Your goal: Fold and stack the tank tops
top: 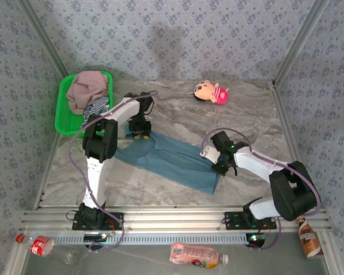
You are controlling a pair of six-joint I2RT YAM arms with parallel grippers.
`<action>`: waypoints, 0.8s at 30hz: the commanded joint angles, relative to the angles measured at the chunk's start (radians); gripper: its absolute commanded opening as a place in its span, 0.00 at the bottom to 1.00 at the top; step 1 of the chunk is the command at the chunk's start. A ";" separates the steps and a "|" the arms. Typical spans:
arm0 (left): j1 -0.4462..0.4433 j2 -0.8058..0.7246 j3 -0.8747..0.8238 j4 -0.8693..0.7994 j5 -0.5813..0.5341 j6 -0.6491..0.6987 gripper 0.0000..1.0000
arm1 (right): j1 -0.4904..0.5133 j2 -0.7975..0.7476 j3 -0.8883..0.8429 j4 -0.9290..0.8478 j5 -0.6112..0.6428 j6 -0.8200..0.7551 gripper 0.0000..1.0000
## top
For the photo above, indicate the clear bottle red label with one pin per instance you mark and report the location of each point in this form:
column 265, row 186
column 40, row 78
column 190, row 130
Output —
column 41, row 245

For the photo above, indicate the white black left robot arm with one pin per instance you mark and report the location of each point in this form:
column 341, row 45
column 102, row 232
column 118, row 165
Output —
column 93, row 177

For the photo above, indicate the plush doll pink outfit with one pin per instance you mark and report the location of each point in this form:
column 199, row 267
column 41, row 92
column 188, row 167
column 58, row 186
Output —
column 206, row 91

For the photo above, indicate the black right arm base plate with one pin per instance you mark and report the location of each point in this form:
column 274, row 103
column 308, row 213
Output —
column 232, row 222

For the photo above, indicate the pink label drink bottle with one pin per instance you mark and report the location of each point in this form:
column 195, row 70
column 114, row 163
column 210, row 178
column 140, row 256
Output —
column 189, row 253

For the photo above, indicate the brown coffee drink bottle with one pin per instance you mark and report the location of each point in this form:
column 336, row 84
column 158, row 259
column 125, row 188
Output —
column 309, row 237

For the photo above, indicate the teal ribbed tank top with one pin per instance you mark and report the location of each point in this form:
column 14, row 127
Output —
column 175, row 163

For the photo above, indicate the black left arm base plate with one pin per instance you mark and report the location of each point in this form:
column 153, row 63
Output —
column 116, row 220

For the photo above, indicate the blue white striped tank top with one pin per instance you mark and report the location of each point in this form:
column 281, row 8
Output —
column 96, row 107

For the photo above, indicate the aluminium frame post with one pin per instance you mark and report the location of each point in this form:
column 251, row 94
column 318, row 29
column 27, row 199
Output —
column 311, row 20
column 34, row 20

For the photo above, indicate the small controller board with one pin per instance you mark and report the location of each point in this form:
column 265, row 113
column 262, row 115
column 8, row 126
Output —
column 256, row 239
column 94, row 237

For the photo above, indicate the mauve tank top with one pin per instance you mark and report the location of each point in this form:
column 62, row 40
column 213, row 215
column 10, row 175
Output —
column 86, row 88

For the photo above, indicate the green plastic basket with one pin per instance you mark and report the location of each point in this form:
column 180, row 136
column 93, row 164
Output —
column 63, row 120

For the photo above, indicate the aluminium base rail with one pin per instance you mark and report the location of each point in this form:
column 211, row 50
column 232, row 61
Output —
column 175, row 220

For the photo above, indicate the aluminium table side rail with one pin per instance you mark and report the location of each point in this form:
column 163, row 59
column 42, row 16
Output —
column 41, row 194
column 288, row 129

